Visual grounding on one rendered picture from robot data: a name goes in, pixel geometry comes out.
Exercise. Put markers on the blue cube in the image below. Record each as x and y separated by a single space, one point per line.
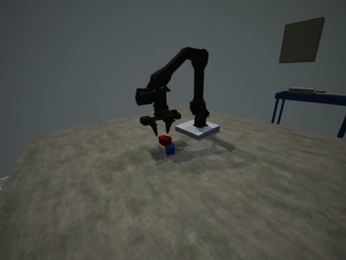
170 150

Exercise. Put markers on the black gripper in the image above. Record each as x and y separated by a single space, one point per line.
147 120

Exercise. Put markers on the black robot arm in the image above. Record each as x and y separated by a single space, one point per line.
161 77

